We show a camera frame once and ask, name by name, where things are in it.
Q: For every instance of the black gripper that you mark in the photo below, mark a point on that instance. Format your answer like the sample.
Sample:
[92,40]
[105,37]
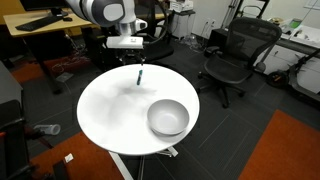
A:
[130,55]

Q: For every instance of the teal marker pen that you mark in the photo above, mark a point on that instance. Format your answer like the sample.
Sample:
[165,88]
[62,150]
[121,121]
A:
[139,77]

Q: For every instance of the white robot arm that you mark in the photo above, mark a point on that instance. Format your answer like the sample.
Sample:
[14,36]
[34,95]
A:
[100,11]

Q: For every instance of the white round bowl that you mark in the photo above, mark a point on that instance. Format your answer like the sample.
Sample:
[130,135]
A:
[168,116]

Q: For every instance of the black computer tower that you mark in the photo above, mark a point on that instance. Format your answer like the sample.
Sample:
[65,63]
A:
[95,46]

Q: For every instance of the white low cabinet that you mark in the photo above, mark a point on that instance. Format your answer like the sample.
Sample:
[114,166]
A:
[182,25]

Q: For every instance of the grey flat floor box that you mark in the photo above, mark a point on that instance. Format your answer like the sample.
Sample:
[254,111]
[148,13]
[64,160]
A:
[65,77]

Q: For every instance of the black computer mouse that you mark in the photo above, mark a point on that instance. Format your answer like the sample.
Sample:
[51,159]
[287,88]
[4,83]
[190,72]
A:
[67,19]

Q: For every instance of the black box cabinet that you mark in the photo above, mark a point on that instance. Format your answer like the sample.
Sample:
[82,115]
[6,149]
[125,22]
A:
[218,36]

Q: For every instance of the black mesh office chair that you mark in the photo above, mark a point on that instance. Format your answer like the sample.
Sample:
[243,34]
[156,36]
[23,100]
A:
[226,68]

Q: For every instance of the black keyboard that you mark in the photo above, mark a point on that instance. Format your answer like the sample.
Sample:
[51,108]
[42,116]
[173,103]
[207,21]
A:
[38,23]

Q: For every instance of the white table base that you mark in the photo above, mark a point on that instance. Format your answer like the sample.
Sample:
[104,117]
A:
[120,165]

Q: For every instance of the clear plastic bottle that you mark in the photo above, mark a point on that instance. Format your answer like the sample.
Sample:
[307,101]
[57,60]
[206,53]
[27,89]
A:
[50,129]

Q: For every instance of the black computer monitor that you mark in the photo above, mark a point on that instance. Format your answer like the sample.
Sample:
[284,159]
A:
[40,4]

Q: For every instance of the black metal stand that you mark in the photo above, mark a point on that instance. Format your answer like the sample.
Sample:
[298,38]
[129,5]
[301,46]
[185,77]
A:
[239,11]

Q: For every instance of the small white card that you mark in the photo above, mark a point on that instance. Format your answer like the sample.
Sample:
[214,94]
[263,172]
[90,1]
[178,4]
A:
[68,158]

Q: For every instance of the grey cabinet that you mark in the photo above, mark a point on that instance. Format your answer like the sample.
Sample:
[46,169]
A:
[8,86]

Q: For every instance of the light wooden desk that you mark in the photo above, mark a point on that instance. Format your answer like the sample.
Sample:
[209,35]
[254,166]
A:
[11,21]

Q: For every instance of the black floor box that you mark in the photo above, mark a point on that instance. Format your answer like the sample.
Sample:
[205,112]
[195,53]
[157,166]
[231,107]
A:
[60,171]

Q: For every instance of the black equipment rack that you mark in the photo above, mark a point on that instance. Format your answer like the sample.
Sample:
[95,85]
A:
[13,146]

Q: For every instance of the white long counter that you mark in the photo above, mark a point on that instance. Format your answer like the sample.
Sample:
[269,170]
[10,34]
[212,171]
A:
[283,58]

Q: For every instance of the small green object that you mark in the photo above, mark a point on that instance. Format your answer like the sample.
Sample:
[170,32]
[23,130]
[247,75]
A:
[295,23]

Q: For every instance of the black electric scooter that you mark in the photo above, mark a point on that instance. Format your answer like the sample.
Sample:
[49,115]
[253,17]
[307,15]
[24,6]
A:
[300,78]

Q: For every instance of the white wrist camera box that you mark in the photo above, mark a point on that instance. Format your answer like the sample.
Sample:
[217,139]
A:
[123,42]

